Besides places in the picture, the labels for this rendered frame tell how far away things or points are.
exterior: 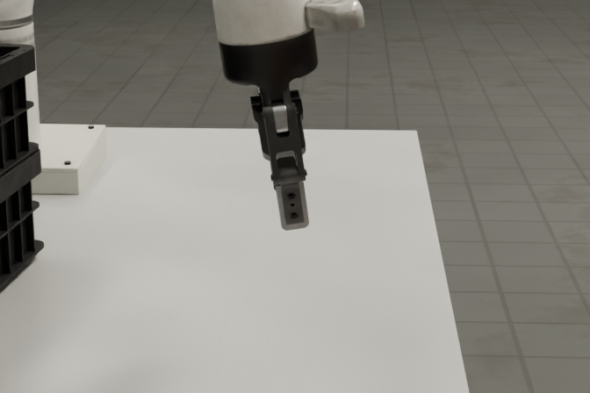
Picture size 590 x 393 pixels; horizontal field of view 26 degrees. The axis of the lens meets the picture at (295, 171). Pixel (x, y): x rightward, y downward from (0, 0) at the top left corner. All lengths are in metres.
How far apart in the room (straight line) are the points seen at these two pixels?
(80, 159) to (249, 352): 0.58
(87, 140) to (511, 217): 2.33
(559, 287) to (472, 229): 0.50
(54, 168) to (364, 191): 0.39
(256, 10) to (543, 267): 2.58
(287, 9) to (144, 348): 0.36
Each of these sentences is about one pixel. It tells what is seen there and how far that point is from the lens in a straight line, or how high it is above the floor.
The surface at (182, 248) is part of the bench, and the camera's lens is 1.42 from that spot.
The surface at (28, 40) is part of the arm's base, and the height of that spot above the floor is 0.89.
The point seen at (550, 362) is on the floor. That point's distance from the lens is 2.90.
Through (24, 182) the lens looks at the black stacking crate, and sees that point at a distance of 1.33.
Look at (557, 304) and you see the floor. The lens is 3.23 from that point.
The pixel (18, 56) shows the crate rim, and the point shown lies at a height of 0.93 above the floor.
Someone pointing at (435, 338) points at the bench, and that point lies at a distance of 1.18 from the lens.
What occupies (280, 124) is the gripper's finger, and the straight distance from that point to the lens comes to 0.95.
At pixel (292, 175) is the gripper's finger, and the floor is 0.90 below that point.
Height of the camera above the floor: 1.16
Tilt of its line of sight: 15 degrees down
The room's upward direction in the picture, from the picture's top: straight up
